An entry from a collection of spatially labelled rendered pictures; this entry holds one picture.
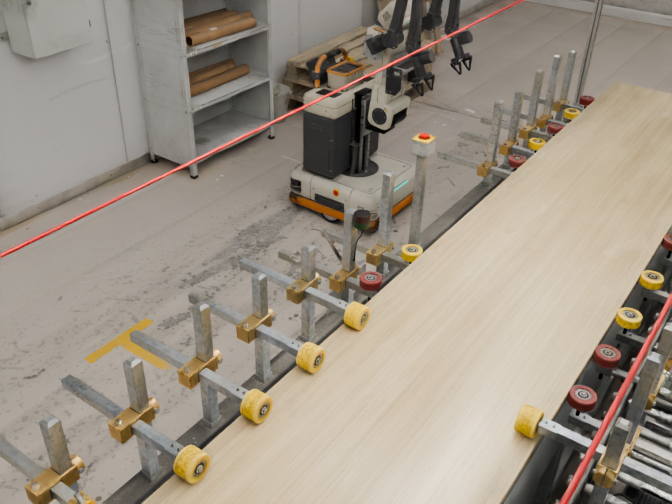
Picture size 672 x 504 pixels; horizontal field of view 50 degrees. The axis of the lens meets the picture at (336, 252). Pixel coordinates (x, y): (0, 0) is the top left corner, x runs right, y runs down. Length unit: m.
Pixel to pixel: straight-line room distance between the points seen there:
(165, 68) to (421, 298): 3.01
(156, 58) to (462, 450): 3.70
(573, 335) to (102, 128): 3.59
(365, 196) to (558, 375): 2.37
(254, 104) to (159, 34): 1.16
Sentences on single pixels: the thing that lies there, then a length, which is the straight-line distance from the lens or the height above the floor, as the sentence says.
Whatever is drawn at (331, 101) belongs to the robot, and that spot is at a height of 0.80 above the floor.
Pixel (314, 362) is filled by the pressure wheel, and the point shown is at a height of 0.95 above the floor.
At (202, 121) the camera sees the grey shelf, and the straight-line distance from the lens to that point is 5.78.
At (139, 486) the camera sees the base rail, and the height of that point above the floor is 0.70.
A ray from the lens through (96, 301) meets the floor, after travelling 4.11.
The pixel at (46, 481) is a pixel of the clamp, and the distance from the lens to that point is 1.93.
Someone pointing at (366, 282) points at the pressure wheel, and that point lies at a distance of 2.55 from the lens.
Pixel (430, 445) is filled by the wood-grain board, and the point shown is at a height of 0.90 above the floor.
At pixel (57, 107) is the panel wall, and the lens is 4.89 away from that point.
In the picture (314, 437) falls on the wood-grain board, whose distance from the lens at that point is 2.01.
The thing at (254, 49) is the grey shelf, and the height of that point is 0.68.
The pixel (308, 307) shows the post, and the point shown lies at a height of 0.86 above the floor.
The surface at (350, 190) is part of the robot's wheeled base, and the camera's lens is 4.45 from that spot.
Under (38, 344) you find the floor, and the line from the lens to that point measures 3.91.
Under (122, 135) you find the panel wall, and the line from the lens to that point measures 5.27.
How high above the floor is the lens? 2.39
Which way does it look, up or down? 33 degrees down
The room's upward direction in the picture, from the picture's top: 2 degrees clockwise
